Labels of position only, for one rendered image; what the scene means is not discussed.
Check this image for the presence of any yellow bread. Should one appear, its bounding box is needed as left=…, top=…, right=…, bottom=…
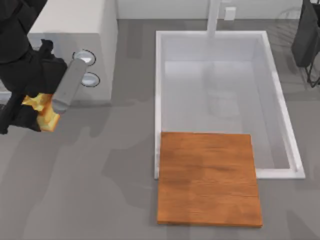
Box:
left=21, top=92, right=61, bottom=133

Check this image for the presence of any pale grey rounded box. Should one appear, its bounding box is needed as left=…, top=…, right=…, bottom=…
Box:
left=51, top=58, right=88, bottom=115

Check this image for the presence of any silver microwave knob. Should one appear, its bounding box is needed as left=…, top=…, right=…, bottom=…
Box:
left=81, top=71, right=101, bottom=89
left=72, top=49, right=97, bottom=67

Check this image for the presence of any pale microwave oven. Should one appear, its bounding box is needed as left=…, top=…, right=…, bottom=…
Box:
left=0, top=0, right=119, bottom=106

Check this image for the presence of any tall white tap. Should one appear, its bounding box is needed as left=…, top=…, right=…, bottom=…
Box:
left=206, top=0, right=221, bottom=39

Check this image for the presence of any brown wooden cutting board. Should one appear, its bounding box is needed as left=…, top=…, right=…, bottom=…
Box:
left=156, top=130, right=264, bottom=229

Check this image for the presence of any white sink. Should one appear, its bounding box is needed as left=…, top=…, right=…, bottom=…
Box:
left=153, top=30, right=307, bottom=181

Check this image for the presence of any black chair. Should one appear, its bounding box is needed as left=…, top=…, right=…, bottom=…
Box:
left=290, top=0, right=320, bottom=88

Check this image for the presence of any white wall socket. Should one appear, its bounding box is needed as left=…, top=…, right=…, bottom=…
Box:
left=224, top=6, right=237, bottom=22

